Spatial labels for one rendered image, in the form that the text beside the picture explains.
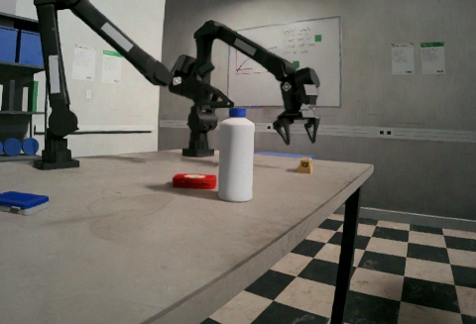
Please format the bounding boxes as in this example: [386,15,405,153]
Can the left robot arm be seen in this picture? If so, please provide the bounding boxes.
[182,20,320,155]

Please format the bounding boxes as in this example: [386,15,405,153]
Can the red tin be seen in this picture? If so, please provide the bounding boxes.
[173,173,217,189]

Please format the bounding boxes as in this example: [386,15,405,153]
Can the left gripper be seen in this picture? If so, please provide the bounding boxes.
[273,110,320,145]

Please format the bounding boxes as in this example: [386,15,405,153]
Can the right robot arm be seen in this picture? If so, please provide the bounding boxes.
[34,0,215,169]

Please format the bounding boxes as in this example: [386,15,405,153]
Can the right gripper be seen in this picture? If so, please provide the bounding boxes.
[182,81,234,109]

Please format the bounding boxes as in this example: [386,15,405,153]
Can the white bottle with blue cap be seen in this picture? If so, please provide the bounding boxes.
[218,108,255,202]

